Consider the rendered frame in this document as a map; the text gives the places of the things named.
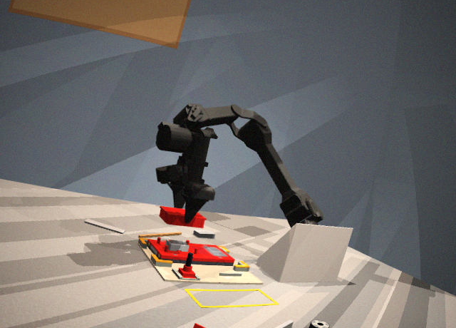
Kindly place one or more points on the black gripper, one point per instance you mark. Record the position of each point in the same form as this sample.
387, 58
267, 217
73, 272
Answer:
194, 194

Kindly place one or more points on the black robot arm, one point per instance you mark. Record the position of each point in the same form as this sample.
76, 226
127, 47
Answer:
185, 136

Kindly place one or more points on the beige flat bar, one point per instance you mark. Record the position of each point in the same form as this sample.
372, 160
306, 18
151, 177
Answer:
108, 227

